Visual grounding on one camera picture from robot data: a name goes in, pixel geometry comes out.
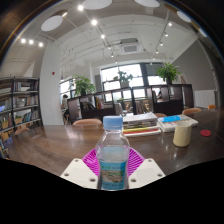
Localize clear blue-capped water bottle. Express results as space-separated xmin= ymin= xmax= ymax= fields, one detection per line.
xmin=94 ymin=115 xmax=131 ymax=192

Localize low dark open shelf unit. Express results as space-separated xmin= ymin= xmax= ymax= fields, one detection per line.
xmin=66 ymin=83 xmax=195 ymax=124

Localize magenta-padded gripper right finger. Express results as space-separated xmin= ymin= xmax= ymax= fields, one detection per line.
xmin=126 ymin=147 xmax=167 ymax=190

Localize small ceiling spotlights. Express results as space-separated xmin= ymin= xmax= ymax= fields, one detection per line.
xmin=19 ymin=3 xmax=174 ymax=58

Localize ceiling air conditioner unit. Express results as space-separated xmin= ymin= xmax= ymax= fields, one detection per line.
xmin=119 ymin=37 xmax=140 ymax=55

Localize stack of books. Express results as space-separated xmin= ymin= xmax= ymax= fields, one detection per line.
xmin=121 ymin=112 xmax=163 ymax=138

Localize round white pendant lamps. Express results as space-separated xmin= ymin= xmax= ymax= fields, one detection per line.
xmin=40 ymin=0 xmax=208 ymax=33

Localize blue-cover book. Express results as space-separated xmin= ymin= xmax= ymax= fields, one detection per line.
xmin=158 ymin=114 xmax=191 ymax=124

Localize flat round red coaster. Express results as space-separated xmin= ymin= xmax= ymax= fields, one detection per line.
xmin=199 ymin=129 xmax=212 ymax=137

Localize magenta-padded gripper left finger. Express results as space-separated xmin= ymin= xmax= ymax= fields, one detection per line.
xmin=60 ymin=148 xmax=102 ymax=190

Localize white wall radiator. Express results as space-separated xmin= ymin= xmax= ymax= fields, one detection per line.
xmin=193 ymin=89 xmax=217 ymax=109

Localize small plant in white pot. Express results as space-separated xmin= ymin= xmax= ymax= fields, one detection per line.
xmin=117 ymin=70 xmax=134 ymax=89

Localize tall dark bookshelf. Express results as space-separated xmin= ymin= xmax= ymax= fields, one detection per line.
xmin=0 ymin=76 xmax=43 ymax=159

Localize large leafy green potted plant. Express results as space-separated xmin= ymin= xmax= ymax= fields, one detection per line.
xmin=155 ymin=62 xmax=181 ymax=85

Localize bushy green potted plant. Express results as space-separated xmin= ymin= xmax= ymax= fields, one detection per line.
xmin=73 ymin=75 xmax=96 ymax=97

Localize orange chairs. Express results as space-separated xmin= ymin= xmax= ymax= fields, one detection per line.
xmin=13 ymin=104 xmax=218 ymax=136

